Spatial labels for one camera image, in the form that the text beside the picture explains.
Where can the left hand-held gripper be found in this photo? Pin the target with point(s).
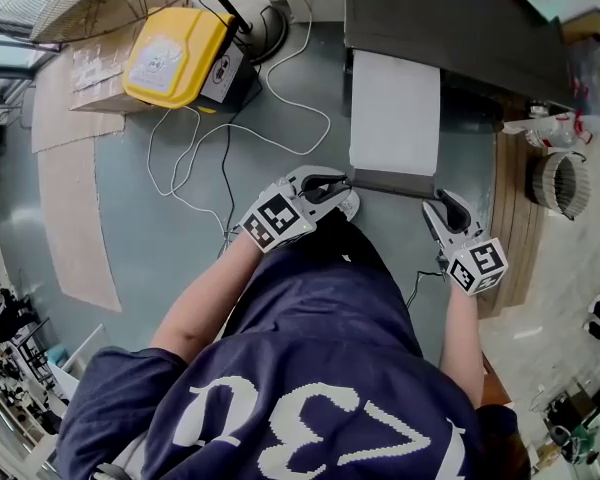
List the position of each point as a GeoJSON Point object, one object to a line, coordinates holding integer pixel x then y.
{"type": "Point", "coordinates": [277, 220]}

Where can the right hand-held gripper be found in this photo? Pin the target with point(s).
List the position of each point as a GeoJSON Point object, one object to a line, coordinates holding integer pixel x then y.
{"type": "Point", "coordinates": [477, 268]}

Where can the person's left forearm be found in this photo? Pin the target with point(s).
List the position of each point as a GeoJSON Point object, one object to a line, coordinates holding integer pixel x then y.
{"type": "Point", "coordinates": [205, 298]}

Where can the person's right forearm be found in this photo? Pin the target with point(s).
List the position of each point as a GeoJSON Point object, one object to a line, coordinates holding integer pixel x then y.
{"type": "Point", "coordinates": [462, 343]}

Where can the person's right white shoe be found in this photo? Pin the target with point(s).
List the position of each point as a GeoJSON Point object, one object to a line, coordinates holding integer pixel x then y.
{"type": "Point", "coordinates": [352, 205]}

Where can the person's black trousers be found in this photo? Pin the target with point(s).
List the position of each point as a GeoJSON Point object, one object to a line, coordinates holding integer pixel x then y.
{"type": "Point", "coordinates": [345, 248]}

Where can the ribbed grey round basket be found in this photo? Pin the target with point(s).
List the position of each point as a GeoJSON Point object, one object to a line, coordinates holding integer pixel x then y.
{"type": "Point", "coordinates": [545, 183]}

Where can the clear plastic bottle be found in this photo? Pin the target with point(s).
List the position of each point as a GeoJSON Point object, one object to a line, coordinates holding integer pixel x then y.
{"type": "Point", "coordinates": [552, 133]}

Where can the brown and white cabinet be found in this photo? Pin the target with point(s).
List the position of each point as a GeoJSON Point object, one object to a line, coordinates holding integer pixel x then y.
{"type": "Point", "coordinates": [495, 388]}

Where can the person's navy printed shirt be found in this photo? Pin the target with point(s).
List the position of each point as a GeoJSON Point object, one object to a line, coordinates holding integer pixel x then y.
{"type": "Point", "coordinates": [300, 368]}

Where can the clear plastic bag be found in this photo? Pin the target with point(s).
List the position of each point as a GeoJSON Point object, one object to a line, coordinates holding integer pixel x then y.
{"type": "Point", "coordinates": [595, 83]}

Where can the black cabinet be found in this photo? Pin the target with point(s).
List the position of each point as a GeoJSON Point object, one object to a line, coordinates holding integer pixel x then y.
{"type": "Point", "coordinates": [430, 18]}

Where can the black bin with yellow lid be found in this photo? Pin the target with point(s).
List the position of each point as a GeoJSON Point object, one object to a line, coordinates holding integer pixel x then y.
{"type": "Point", "coordinates": [170, 53]}

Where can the black standing fan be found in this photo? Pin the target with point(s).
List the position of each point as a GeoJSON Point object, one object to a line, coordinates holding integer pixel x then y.
{"type": "Point", "coordinates": [225, 3]}

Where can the flat brown cardboard sheet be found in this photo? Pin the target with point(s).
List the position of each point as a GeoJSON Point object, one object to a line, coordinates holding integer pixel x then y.
{"type": "Point", "coordinates": [590, 23]}

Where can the black green floor equipment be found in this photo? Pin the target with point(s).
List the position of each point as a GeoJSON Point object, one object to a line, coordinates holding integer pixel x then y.
{"type": "Point", "coordinates": [575, 428]}

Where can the large labelled cardboard box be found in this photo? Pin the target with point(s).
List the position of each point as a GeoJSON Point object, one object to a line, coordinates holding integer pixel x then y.
{"type": "Point", "coordinates": [100, 83]}

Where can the long beige floor mat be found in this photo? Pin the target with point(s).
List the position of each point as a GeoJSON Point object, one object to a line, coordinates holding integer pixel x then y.
{"type": "Point", "coordinates": [75, 228]}

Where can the wide beige floor mat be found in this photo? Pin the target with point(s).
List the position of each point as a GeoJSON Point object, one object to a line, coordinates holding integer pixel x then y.
{"type": "Point", "coordinates": [55, 113]}

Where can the white open-top furniture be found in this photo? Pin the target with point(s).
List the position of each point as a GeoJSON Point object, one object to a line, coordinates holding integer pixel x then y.
{"type": "Point", "coordinates": [80, 363]}

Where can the black metal rack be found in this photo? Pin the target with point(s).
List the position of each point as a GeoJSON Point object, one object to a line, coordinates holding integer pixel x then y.
{"type": "Point", "coordinates": [15, 343]}

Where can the black window frame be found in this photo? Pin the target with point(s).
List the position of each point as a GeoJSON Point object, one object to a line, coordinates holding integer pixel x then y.
{"type": "Point", "coordinates": [10, 70]}

